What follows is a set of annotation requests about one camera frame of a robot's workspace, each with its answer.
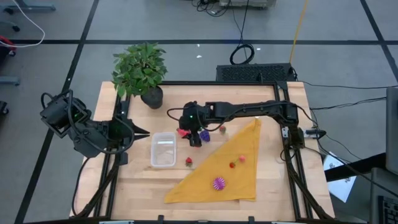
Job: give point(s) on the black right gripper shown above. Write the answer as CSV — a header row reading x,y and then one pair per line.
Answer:
x,y
192,119

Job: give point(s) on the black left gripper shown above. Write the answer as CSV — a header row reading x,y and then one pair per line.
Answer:
x,y
119,133

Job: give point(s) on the purple toy grapes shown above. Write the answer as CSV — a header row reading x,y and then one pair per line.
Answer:
x,y
205,136

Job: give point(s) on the red toy dragon fruit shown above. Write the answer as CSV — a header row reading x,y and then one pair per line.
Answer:
x,y
183,132

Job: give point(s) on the small red toy strawberry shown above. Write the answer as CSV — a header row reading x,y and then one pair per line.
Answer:
x,y
232,165

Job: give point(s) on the purple white striped toy onion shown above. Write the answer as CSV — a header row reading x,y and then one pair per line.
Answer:
x,y
219,183

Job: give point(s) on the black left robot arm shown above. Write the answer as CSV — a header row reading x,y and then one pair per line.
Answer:
x,y
90,140

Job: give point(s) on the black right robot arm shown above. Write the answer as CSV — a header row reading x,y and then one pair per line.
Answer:
x,y
248,109

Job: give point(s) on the clear plastic tupperware container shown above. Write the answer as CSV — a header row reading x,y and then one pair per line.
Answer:
x,y
163,152

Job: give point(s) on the pink round toy fruit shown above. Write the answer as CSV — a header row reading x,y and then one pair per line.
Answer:
x,y
242,159

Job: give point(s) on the yellow cloth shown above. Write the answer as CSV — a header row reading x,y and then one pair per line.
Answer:
x,y
239,186

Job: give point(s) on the green potted plant black pot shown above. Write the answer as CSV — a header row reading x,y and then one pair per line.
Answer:
x,y
140,68

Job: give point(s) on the black computer tower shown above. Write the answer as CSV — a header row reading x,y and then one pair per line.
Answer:
x,y
248,73

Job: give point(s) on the black usb hub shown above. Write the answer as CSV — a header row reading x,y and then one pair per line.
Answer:
x,y
317,133

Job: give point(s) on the black caster wheel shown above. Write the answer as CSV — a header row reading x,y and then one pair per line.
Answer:
x,y
3,108
16,28

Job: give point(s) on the grey floor bar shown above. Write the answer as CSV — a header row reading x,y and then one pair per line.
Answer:
x,y
9,81

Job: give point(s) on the grey floor device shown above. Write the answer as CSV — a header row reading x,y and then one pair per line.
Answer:
x,y
245,3

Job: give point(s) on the white paper sheet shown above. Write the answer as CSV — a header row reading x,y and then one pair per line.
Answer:
x,y
343,188

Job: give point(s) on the grey desk foot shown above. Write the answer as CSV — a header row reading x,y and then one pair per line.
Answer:
x,y
34,7

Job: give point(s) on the black desk beam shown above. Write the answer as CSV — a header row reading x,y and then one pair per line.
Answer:
x,y
357,166

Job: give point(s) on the grey desk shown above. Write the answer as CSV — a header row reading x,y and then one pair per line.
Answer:
x,y
376,186

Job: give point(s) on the grey monitor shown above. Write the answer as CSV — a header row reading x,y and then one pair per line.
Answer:
x,y
392,130

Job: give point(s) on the black keyboard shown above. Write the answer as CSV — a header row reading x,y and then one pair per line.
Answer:
x,y
388,211

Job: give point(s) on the black plastic rail clip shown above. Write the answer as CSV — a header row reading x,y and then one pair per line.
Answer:
x,y
160,218
251,219

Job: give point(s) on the silver aluminium frame bracket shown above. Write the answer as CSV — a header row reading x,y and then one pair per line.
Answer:
x,y
116,222
289,222
285,132

